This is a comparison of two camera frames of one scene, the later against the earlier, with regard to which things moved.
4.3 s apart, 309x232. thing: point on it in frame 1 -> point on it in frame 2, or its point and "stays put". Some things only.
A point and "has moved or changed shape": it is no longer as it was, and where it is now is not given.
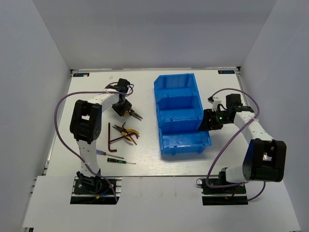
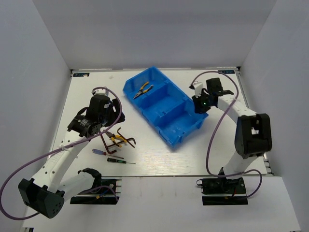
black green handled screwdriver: [119, 161] stays put
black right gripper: [207, 125] -> [198, 108]
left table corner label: [80, 74] stays put
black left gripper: [119, 110] -> [115, 114]
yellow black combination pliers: [124, 131] -> [114, 137]
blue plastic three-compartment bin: [179, 111] has moved or changed shape
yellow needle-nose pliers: [132, 112] -> [141, 91]
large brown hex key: [109, 139] -> [106, 146]
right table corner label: [226, 72] stays put
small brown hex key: [130, 137] -> [122, 136]
